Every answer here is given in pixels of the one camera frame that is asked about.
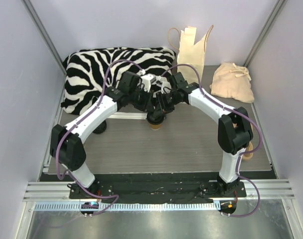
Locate single black cup lid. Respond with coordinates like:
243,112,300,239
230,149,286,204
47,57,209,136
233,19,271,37
146,113,165,125

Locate single brown paper cup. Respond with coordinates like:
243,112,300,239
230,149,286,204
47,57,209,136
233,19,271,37
149,123,162,130

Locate black lid stack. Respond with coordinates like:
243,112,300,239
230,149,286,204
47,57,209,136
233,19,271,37
93,120,107,134

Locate cardboard cup carrier tray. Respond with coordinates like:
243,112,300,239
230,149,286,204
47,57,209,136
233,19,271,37
242,124,254,161

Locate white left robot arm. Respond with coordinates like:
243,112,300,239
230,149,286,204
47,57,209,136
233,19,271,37
50,72,156,199

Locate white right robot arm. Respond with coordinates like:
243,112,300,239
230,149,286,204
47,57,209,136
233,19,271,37
150,73,253,197

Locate white paper straw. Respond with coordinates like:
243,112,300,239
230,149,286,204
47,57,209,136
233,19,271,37
108,112,147,120

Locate cream paper bag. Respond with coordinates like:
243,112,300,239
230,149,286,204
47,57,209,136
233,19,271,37
167,25,213,84

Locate zebra print cushion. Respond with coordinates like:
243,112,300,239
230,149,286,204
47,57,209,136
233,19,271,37
61,47,176,116

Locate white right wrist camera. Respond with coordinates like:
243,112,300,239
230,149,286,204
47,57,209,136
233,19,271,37
156,77,171,94

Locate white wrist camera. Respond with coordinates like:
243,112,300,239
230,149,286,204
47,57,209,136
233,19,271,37
138,70,156,92
156,77,171,94

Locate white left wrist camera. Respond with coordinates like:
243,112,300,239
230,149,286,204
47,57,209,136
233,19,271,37
138,70,156,92

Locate beige cloth drawstring pouch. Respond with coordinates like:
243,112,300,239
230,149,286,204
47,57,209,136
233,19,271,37
209,62,255,104

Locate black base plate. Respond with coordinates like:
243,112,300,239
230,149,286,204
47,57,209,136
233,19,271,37
67,172,247,205

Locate white slotted cable duct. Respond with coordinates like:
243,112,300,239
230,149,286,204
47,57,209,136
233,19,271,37
34,201,220,212

